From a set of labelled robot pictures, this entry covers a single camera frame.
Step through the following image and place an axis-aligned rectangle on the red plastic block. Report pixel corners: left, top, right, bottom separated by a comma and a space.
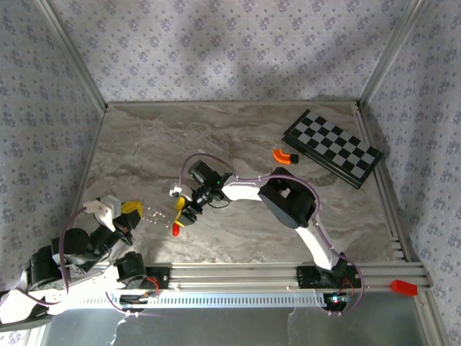
391, 279, 419, 297

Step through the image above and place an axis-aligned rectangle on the white slotted cable duct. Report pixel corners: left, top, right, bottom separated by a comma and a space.
77, 291, 327, 311

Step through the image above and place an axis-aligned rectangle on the aluminium frame post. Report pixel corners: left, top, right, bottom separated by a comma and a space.
359, 0, 426, 106

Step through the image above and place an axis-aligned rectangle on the thin aluminium table rail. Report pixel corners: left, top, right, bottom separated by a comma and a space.
106, 100, 361, 108

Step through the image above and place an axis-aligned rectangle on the black cable connector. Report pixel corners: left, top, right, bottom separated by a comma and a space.
119, 293, 149, 313

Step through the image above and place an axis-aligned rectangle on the aluminium table side rail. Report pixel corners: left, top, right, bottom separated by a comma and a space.
68, 104, 109, 231
354, 102, 415, 264

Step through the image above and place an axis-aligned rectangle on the folded black white chessboard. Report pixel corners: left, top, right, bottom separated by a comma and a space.
282, 109, 385, 190

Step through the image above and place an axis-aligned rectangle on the black circuit board with lights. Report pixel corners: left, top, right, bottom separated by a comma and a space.
323, 292, 349, 314

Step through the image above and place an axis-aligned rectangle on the grey metal sheet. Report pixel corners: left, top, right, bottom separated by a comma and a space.
37, 308, 433, 346

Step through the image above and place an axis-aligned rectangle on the wide aluminium frame rail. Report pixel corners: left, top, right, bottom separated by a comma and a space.
86, 262, 432, 293

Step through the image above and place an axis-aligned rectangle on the orange curved plastic piece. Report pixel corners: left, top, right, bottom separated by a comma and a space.
272, 148, 300, 167

